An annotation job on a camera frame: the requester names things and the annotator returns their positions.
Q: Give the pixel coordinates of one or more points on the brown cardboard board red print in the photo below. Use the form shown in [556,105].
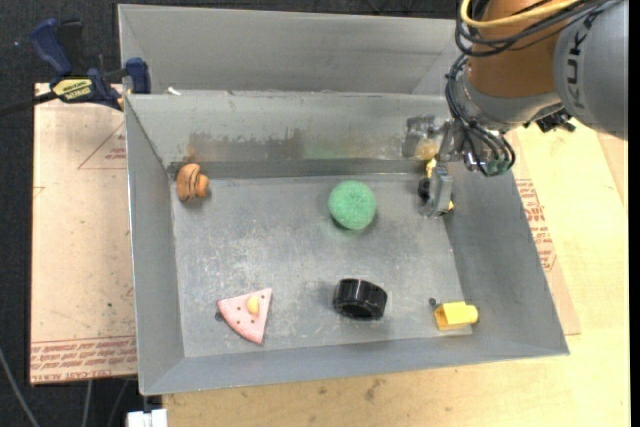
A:
[80,240]

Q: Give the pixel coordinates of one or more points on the yellow block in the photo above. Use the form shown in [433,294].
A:
[455,315]

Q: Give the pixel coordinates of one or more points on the orange-brown toy pastry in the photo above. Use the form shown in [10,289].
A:
[191,183]

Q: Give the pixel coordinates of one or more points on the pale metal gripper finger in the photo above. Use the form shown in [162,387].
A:
[434,195]
[447,190]

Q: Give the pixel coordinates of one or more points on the green round scrubber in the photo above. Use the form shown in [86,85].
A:
[351,205]

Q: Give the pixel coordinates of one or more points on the pink toy pizza slice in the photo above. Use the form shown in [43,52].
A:
[245,320]

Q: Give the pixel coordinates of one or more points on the grey metal bin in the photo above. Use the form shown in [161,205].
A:
[300,255]

